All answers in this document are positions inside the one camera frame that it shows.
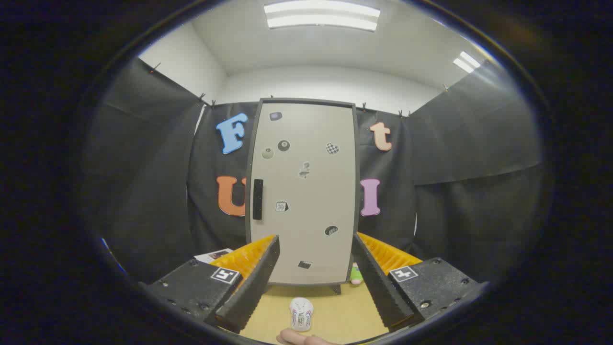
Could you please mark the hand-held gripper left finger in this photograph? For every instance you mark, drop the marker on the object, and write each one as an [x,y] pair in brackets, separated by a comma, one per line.
[258,287]

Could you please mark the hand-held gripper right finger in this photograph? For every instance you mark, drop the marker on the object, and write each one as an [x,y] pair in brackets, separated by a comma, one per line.
[376,287]

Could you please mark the white shoe with striped sides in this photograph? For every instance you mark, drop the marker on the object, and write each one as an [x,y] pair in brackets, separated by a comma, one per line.
[301,311]

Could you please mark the grey shoe cabinet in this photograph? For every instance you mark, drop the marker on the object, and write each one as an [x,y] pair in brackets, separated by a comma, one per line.
[357,191]

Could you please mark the green plush toy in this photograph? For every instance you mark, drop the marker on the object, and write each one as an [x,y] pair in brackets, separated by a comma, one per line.
[356,274]

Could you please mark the white book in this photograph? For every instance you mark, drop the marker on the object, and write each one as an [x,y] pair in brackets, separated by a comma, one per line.
[213,255]

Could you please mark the black backdrop cloth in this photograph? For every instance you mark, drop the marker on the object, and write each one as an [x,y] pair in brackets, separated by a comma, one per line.
[143,167]

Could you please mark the large ceiling light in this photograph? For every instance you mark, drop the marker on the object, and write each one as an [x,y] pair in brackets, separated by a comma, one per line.
[322,15]

